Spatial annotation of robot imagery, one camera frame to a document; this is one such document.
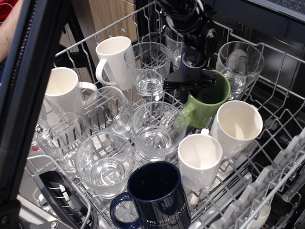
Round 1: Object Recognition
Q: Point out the white mug right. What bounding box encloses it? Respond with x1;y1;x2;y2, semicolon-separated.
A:
209;100;263;160

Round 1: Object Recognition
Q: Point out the grey plastic tine holder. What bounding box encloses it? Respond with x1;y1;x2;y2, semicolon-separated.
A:
209;131;305;229

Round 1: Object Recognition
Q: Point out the black rack handle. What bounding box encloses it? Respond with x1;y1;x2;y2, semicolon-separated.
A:
33;170;99;229

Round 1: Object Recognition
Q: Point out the clear glass front left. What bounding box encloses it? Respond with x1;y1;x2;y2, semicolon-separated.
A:
37;112;90;179

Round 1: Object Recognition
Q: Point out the metal clamp screw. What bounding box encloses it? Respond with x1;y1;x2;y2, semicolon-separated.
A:
35;125;43;134

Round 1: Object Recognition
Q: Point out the green ceramic mug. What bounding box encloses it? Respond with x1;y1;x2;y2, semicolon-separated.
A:
173;70;231;129

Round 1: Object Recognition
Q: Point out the navy blue printed mug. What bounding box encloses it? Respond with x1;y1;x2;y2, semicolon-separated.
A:
110;161;191;229

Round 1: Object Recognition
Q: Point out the white mug front centre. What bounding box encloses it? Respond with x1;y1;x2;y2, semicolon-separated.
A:
178;134;223;192

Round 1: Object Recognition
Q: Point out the grey wire dishwasher rack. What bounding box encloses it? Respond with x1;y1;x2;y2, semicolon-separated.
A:
25;0;305;229

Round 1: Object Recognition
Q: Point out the tall white mug back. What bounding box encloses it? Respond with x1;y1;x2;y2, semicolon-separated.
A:
95;36;132;91

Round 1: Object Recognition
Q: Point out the clear glass back right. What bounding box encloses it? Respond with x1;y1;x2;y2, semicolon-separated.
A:
215;41;264;100

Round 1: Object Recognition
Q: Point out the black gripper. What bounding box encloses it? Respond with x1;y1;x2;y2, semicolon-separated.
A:
163;53;218;104

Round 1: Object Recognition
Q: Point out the clear glass back centre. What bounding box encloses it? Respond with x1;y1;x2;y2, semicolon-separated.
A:
124;42;171;102

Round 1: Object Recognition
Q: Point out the person forearm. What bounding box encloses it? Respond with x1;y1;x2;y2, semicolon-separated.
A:
0;0;23;62

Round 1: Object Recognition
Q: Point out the clear glass middle left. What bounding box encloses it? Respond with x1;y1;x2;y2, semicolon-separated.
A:
83;86;133;140

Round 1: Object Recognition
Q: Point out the white mug left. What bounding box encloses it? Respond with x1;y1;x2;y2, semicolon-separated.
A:
44;67;98;114

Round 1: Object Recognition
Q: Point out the clear glass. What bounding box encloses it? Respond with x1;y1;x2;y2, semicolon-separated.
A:
75;132;135;199
165;27;184;72
132;101;187;161
215;41;264;100
83;86;133;140
37;112;90;179
124;42;171;102
31;105;51;151

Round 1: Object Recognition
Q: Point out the clear glass far left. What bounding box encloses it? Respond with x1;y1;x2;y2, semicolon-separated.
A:
31;105;51;151

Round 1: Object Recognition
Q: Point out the clear glass back top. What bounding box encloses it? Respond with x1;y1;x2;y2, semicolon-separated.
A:
165;27;184;72

